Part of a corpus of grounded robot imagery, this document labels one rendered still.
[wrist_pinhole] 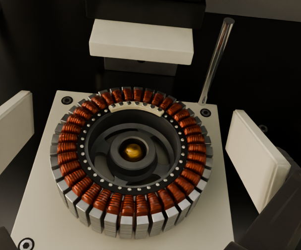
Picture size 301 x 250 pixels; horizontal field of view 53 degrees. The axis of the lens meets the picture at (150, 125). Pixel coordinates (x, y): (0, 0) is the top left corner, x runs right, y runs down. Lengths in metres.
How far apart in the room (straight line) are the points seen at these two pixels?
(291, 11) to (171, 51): 0.30
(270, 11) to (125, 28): 0.29
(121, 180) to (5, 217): 0.09
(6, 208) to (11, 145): 0.08
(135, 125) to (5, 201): 0.11
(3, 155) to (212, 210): 0.14
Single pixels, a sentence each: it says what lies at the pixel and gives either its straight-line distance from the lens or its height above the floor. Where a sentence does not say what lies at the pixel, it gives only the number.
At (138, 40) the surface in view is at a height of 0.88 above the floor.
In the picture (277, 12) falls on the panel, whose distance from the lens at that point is 0.46.
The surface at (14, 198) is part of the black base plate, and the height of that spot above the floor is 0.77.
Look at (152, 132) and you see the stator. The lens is 0.24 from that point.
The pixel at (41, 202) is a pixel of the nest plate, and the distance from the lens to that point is 0.23.
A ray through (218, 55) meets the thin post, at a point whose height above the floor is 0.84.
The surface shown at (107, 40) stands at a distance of 0.18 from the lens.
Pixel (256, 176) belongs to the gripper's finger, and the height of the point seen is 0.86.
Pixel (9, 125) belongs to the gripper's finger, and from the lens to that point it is 0.18.
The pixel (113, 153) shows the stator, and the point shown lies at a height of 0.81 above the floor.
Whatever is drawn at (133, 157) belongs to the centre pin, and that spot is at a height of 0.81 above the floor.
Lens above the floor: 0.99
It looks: 52 degrees down
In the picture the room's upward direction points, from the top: 8 degrees clockwise
